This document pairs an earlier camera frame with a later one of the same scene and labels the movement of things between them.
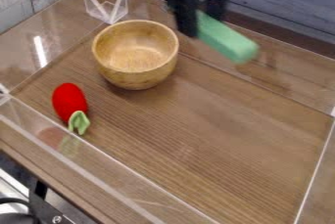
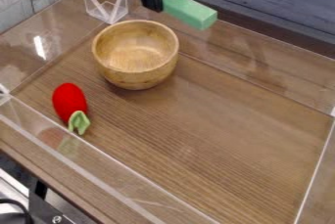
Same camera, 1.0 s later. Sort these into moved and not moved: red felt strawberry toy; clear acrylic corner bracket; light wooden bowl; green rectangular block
Moved: green rectangular block
Not moved: clear acrylic corner bracket; light wooden bowl; red felt strawberry toy
